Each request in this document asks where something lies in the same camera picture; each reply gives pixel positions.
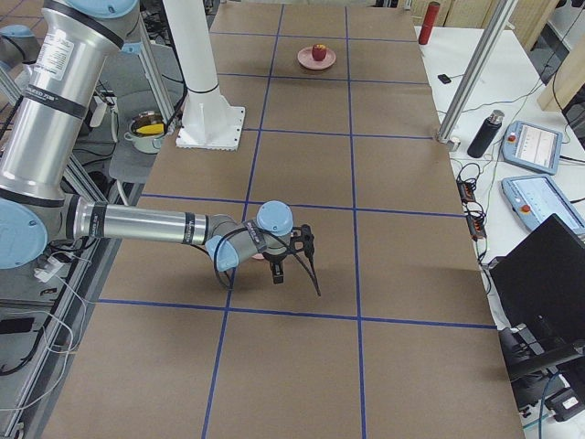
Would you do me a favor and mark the black monitor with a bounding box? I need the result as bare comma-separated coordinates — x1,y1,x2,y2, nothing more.
488,212,585,384

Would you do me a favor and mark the red yellow apple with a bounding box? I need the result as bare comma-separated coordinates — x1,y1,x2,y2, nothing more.
311,44,327,62

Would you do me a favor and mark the upper teach pendant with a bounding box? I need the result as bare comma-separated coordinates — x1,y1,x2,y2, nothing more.
501,121,563,176

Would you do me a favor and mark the white power adapter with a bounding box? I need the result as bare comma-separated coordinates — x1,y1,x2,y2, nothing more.
34,257,64,284

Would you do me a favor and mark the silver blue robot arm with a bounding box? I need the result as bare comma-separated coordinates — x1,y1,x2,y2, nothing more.
0,25,40,72
1,1,294,283

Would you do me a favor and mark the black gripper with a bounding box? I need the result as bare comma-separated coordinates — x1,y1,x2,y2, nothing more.
263,251,288,284

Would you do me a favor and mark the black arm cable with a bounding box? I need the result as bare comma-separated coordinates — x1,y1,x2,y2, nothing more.
212,228,323,297

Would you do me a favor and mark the pink plate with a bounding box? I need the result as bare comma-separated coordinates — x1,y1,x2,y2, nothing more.
297,44,336,70

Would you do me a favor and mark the aluminium frame post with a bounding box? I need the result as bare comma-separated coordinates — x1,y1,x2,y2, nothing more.
436,0,517,152

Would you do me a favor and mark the lower teach pendant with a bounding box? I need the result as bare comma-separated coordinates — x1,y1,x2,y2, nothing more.
501,175,584,235

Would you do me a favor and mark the teach pendant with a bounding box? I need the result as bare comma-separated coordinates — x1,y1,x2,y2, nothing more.
501,175,584,235
501,121,563,176

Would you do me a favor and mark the red thermos bottle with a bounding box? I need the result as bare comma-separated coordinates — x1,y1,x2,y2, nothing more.
418,1,441,46

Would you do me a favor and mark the black thermos bottle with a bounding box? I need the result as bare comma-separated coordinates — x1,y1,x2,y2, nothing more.
466,110,505,158

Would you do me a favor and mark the white enamel pot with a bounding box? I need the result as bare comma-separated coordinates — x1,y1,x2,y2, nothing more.
123,111,165,155

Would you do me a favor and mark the black orange adapter box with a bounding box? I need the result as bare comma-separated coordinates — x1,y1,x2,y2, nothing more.
457,181,476,204

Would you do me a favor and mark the small black device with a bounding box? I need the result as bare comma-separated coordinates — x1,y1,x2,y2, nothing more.
437,74,452,84

